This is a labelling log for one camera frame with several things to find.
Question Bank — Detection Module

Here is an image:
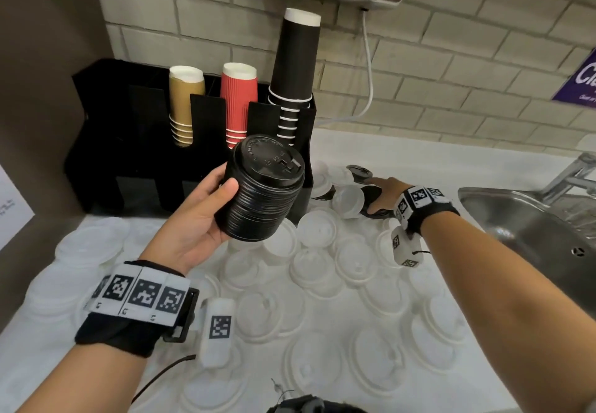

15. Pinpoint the steel sink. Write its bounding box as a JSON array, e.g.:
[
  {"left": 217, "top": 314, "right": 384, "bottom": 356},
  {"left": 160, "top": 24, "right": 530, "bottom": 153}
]
[{"left": 458, "top": 186, "right": 596, "bottom": 320}]

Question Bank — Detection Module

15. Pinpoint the stack of black lids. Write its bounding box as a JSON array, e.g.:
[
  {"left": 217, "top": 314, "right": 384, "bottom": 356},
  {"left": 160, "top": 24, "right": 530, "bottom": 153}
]
[{"left": 214, "top": 134, "right": 307, "bottom": 243}]

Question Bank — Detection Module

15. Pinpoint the single black cup lid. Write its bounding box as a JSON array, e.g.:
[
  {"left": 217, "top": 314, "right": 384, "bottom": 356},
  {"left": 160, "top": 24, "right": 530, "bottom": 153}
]
[{"left": 361, "top": 185, "right": 397, "bottom": 220}]

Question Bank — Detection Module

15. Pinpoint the steel faucet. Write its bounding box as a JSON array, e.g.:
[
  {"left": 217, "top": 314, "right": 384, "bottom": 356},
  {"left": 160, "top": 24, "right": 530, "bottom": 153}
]
[{"left": 540, "top": 152, "right": 596, "bottom": 204}]

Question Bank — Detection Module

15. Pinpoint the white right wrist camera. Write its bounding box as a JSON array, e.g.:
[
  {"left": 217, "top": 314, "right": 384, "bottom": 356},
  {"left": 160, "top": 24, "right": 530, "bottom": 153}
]
[{"left": 390, "top": 225, "right": 423, "bottom": 268}]

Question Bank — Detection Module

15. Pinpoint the marker wristband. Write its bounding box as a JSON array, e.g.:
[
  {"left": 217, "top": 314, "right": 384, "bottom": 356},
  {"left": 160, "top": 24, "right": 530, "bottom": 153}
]
[
  {"left": 393, "top": 186, "right": 461, "bottom": 237},
  {"left": 74, "top": 260, "right": 200, "bottom": 358}
]

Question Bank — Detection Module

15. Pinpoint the person's left hand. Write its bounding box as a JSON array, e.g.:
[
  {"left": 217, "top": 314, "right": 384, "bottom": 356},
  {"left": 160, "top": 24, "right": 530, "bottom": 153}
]
[{"left": 139, "top": 162, "right": 240, "bottom": 276}]

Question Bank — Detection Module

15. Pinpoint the right marker wristband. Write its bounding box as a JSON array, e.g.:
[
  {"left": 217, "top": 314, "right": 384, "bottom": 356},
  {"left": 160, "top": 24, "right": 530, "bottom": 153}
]
[{"left": 393, "top": 186, "right": 461, "bottom": 237}]

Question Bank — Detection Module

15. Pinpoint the microwave safety poster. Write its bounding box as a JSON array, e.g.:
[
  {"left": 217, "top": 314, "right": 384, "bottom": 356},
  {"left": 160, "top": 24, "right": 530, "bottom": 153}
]
[{"left": 0, "top": 163, "right": 36, "bottom": 252}]

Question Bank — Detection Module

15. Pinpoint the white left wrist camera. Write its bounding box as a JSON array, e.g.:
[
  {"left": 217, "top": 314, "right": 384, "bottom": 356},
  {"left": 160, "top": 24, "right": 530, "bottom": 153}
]
[{"left": 199, "top": 297, "right": 236, "bottom": 370}]

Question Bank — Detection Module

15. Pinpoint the stack of red paper cups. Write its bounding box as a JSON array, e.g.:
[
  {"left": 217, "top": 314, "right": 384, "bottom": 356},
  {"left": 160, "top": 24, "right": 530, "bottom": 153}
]
[{"left": 219, "top": 62, "right": 258, "bottom": 149}]

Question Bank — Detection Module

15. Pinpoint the person's right forearm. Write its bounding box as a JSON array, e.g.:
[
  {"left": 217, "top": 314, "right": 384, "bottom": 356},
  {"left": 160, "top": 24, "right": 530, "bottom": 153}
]
[{"left": 418, "top": 212, "right": 596, "bottom": 413}]

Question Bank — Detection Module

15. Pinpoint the purple wall sign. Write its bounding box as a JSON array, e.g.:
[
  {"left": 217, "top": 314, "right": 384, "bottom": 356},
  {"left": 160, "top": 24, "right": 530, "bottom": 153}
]
[{"left": 551, "top": 48, "right": 596, "bottom": 110}]

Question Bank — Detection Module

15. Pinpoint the black chest camera mount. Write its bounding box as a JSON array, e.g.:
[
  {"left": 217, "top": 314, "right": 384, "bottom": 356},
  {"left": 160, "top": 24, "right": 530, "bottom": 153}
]
[{"left": 268, "top": 394, "right": 369, "bottom": 413}]

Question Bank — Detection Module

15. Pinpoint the person's left forearm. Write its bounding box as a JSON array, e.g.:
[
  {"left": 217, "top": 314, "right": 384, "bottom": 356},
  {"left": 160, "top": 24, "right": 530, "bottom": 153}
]
[{"left": 16, "top": 340, "right": 150, "bottom": 413}]

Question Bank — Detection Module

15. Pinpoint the pile of white cup lids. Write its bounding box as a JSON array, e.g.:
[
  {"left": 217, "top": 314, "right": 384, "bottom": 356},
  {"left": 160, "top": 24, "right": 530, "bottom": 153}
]
[{"left": 23, "top": 161, "right": 476, "bottom": 413}]

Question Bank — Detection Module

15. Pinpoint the black left camera cable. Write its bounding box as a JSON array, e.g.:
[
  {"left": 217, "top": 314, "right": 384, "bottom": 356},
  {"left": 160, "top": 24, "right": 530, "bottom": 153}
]
[{"left": 131, "top": 354, "right": 197, "bottom": 404}]

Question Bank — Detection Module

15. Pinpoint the person's right hand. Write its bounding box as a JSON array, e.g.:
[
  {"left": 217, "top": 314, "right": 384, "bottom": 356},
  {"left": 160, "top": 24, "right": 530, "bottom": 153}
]
[{"left": 365, "top": 176, "right": 413, "bottom": 218}]

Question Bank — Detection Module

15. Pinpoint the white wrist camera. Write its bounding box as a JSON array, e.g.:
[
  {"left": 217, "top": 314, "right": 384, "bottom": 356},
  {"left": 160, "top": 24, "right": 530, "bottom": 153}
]
[
  {"left": 390, "top": 225, "right": 423, "bottom": 268},
  {"left": 199, "top": 297, "right": 236, "bottom": 370}
]

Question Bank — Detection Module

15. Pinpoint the left marker wristband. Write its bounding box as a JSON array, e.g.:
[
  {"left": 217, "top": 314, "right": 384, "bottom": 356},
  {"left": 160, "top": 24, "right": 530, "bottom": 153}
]
[{"left": 74, "top": 260, "right": 200, "bottom": 358}]

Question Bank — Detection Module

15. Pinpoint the stack of black paper cups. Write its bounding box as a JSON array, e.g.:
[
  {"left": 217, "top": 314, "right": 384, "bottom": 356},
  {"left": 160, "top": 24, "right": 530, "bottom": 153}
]
[{"left": 268, "top": 7, "right": 322, "bottom": 147}]

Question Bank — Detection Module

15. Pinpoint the white power cable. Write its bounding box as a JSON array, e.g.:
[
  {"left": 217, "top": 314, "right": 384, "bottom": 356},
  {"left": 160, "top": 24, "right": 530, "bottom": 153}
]
[{"left": 314, "top": 7, "right": 375, "bottom": 127}]

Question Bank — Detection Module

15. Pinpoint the black cup and lid organizer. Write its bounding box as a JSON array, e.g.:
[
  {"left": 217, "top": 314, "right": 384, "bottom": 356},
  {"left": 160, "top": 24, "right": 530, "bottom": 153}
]
[{"left": 64, "top": 57, "right": 317, "bottom": 225}]

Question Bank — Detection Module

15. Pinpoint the stack of gold paper cups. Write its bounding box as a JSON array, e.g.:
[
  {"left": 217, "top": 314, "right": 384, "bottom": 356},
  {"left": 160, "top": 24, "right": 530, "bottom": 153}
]
[{"left": 168, "top": 65, "right": 206, "bottom": 148}]

